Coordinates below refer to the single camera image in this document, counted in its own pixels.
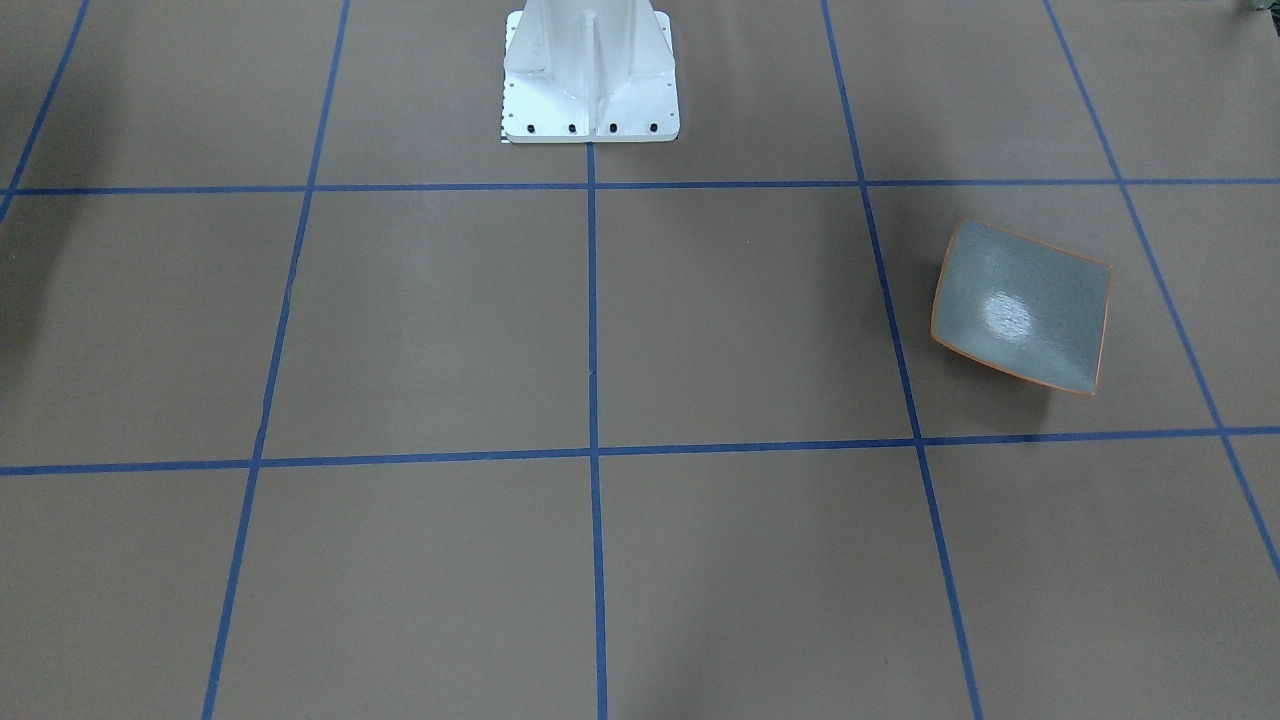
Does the grey square plate orange rim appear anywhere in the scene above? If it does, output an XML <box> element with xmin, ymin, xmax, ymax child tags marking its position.
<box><xmin>931</xmin><ymin>217</ymin><xmax>1114</xmax><ymax>397</ymax></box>

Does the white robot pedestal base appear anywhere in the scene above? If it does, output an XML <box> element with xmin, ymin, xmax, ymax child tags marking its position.
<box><xmin>500</xmin><ymin>1</ymin><xmax>681</xmax><ymax>143</ymax></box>

